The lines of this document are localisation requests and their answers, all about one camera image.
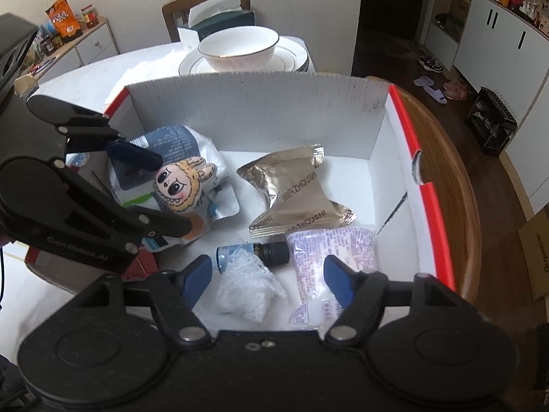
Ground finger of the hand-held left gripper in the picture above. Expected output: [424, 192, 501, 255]
[26, 93, 163, 171]
[26, 171, 194, 274]

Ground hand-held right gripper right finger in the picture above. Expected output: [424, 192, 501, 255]
[323, 255, 462, 346]

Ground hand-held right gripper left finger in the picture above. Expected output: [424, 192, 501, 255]
[98, 255, 214, 346]

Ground white packet with purple print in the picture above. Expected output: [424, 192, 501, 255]
[285, 227, 376, 331]

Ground clear bag of white granules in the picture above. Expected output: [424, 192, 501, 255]
[214, 251, 289, 322]

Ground white tissue pack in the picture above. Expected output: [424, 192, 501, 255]
[107, 125, 226, 207]

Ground white snack pouch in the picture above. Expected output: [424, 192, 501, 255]
[141, 180, 241, 252]

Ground small blue label bottle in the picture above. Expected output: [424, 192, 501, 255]
[215, 241, 290, 274]

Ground gold foil snack packet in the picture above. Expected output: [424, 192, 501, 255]
[237, 146, 359, 240]

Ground red cardboard box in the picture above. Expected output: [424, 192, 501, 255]
[26, 71, 455, 335]

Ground white paper napkins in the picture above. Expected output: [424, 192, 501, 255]
[120, 49, 189, 91]

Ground low white cabinet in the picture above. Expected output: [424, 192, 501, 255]
[32, 16, 120, 82]

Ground wooden chair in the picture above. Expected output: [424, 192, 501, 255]
[162, 0, 252, 44]

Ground white gold-rimmed bowl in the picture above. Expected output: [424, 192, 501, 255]
[197, 26, 279, 73]

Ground orange snack bag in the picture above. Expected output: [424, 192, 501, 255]
[46, 0, 83, 38]

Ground white green tissue box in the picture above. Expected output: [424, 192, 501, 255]
[177, 0, 257, 46]

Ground white plate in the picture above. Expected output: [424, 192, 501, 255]
[179, 36, 307, 76]
[274, 51, 309, 73]

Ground brown cardboard carton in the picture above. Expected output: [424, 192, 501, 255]
[517, 212, 549, 301]

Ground black shoe rack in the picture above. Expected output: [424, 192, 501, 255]
[467, 87, 517, 156]

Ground pair of pink slippers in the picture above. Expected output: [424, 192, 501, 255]
[442, 79, 470, 100]

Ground white cabinet with black handles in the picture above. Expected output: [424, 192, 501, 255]
[454, 0, 549, 95]

